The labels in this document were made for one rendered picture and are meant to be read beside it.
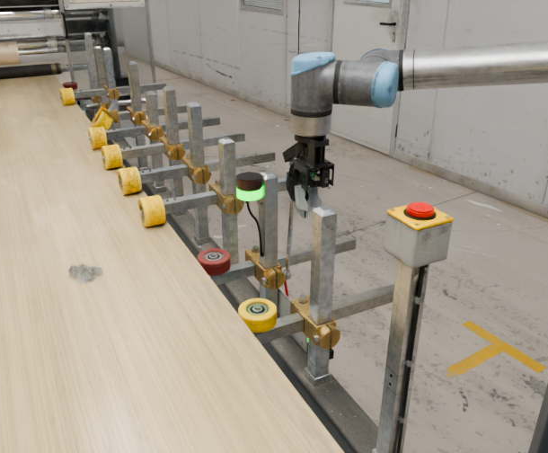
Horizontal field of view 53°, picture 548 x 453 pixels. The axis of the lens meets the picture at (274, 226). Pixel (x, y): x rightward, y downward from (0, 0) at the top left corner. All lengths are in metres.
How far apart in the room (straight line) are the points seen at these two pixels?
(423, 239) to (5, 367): 0.76
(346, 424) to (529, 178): 3.08
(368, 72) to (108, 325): 0.72
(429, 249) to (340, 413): 0.51
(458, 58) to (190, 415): 0.89
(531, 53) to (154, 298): 0.94
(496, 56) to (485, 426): 1.45
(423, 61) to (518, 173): 2.89
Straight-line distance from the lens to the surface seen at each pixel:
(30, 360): 1.13
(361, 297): 1.30
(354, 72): 1.16
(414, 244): 0.82
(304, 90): 1.18
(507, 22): 4.07
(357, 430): 1.21
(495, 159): 4.20
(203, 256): 1.36
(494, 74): 1.29
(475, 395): 2.42
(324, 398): 1.26
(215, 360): 1.04
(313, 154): 1.21
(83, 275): 1.33
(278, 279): 1.37
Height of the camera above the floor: 1.57
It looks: 26 degrees down
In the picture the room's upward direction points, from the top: straight up
